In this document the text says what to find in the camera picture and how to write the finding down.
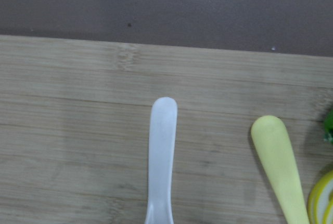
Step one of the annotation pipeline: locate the yellow lemon slice toy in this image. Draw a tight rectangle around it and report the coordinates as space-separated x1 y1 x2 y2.
308 170 332 223

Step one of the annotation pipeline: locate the bamboo cutting board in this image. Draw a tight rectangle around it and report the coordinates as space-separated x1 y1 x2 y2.
1 35 332 223

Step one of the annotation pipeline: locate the yellow plastic spoon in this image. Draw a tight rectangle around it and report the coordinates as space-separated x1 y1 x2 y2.
251 115 310 223

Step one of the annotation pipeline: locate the green toy pepper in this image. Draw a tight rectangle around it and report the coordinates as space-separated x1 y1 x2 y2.
323 110 333 144

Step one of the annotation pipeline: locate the white plastic spoon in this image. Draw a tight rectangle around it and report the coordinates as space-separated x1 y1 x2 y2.
145 97 177 223

